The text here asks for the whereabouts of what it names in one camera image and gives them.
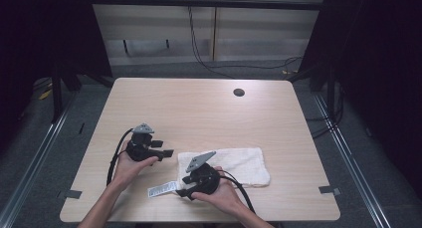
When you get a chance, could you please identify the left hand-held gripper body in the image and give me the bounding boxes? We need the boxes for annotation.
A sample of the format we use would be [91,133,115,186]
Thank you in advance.
[124,122,159,162]

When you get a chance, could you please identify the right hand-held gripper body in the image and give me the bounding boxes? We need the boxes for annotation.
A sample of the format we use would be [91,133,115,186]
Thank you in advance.
[180,150,222,197]

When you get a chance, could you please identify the white care label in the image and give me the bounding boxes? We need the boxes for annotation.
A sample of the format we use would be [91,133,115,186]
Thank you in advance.
[147,180,179,199]

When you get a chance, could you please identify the cream muslin cloth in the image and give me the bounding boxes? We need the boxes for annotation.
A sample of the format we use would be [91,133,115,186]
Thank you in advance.
[177,146,272,189]

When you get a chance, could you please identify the person's left hand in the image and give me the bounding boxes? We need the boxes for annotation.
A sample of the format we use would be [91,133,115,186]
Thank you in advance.
[112,149,160,190]

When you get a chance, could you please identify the person's right hand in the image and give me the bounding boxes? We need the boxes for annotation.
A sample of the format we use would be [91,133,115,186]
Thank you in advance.
[191,165,246,216]

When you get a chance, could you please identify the grey tape strip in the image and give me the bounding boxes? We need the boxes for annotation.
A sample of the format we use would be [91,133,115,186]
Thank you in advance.
[318,184,342,196]
[65,189,84,200]

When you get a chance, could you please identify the black horizontal metal bar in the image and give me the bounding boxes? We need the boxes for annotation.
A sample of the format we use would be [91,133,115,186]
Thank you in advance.
[89,0,323,12]

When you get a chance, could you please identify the black curtain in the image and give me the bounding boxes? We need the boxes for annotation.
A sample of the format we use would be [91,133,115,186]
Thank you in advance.
[0,0,113,152]
[288,0,422,209]

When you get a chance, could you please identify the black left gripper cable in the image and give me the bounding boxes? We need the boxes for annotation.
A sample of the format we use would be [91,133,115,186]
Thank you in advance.
[105,127,134,186]

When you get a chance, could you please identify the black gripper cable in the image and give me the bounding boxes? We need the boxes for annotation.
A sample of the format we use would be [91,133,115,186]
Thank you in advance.
[217,169,257,214]
[105,127,134,186]

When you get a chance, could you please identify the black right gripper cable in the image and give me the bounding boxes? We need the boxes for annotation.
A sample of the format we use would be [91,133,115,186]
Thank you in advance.
[217,169,257,214]

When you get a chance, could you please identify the black hanging wall cable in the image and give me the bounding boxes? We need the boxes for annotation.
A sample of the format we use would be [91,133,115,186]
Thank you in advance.
[186,5,304,81]

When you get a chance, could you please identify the metal floor rail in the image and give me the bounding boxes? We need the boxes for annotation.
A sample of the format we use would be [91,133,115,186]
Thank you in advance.
[311,92,393,228]
[0,90,80,228]

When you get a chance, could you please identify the black floor cables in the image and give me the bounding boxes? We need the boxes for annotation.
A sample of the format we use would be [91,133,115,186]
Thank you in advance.
[305,80,345,140]

